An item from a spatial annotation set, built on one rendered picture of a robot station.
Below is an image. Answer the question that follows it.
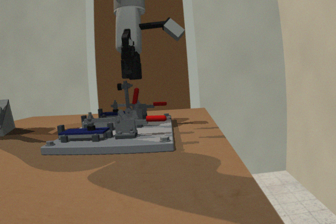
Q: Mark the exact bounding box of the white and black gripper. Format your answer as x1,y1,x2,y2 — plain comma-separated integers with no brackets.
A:
114,5,145,80

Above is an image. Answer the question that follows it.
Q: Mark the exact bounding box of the blue flat metal plate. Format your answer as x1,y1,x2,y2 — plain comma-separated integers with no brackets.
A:
58,127,110,138

